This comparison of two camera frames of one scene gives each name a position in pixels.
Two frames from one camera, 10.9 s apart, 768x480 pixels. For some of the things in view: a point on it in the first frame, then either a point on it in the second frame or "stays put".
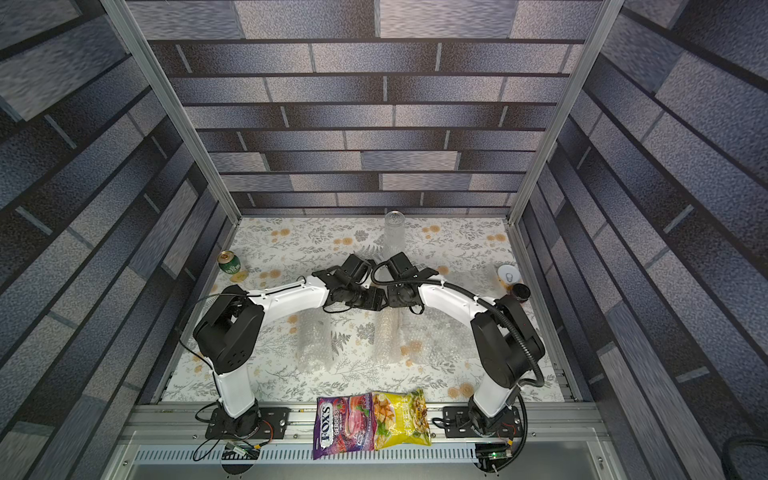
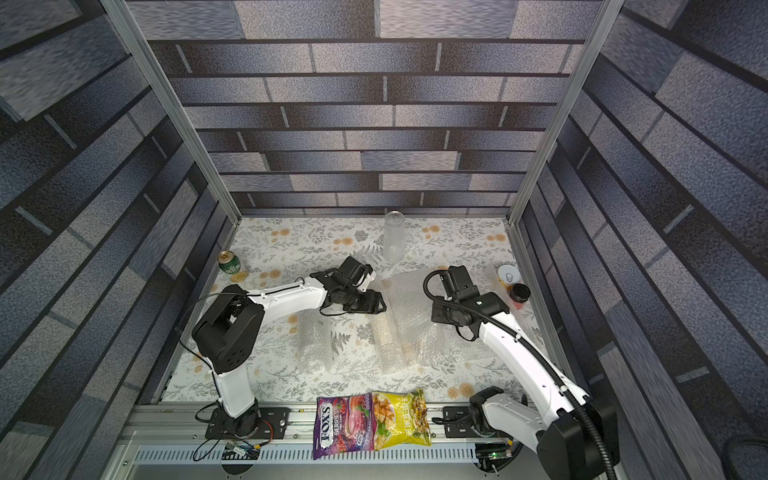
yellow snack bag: x=400 y=419 stays put
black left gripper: x=376 y=300 stays put
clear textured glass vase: x=394 y=233 stays put
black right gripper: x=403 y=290 → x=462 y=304
